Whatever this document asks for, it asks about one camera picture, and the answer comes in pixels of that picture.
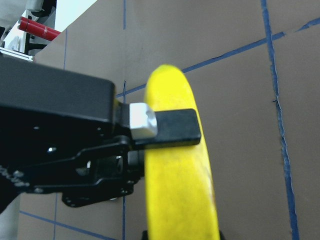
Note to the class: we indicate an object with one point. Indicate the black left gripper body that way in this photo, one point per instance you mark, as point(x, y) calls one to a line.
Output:
point(63, 132)

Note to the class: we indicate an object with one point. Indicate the red cylinder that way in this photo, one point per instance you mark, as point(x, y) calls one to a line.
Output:
point(37, 29)

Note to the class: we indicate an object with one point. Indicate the yellow banana with dark tip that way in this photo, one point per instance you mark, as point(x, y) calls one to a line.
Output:
point(179, 189)

